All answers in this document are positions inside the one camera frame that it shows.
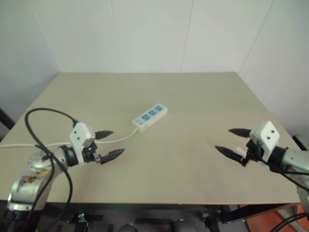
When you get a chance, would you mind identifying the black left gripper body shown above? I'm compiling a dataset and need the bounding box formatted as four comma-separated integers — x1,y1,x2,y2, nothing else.
82,142,101,165

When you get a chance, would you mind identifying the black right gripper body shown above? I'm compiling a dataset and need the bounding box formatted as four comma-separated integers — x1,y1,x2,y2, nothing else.
241,138,264,168

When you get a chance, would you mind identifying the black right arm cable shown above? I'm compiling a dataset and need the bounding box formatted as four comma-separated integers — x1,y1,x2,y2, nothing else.
259,159,309,194

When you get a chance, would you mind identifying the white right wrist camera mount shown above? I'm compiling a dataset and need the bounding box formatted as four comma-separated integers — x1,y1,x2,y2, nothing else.
250,120,281,163

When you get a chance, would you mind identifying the white power strip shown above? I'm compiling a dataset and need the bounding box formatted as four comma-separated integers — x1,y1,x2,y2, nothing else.
131,103,168,133

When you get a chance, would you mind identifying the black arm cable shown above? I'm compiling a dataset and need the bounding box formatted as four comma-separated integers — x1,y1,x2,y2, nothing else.
259,159,309,194
25,108,80,232

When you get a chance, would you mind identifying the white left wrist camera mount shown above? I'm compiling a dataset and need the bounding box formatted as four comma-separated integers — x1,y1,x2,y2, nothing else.
69,122,98,167

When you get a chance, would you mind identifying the dark furniture piece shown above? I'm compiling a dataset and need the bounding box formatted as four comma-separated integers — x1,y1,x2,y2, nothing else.
0,108,15,144

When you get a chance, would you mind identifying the dark box with white top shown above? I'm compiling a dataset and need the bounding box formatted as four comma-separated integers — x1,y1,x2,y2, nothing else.
292,125,309,152

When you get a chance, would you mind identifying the dark rounded shape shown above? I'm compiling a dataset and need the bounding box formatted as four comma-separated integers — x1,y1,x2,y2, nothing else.
119,223,136,232

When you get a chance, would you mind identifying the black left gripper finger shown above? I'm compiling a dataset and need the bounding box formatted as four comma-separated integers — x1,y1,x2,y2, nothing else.
99,148,126,165
95,130,114,141

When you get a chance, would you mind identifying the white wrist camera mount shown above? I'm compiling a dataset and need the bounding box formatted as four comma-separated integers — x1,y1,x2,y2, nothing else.
69,122,98,167
250,120,281,163

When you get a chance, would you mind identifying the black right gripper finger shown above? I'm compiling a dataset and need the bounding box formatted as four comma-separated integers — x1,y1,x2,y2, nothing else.
228,128,252,139
214,145,243,163

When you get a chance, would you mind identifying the white power cord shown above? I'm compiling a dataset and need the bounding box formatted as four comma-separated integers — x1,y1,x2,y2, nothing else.
0,129,140,149

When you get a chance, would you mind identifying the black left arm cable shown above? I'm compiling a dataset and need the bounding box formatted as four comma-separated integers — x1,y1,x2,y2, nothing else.
25,108,80,232

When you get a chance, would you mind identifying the black metal table frame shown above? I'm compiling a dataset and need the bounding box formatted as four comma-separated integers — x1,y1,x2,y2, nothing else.
45,202,301,232

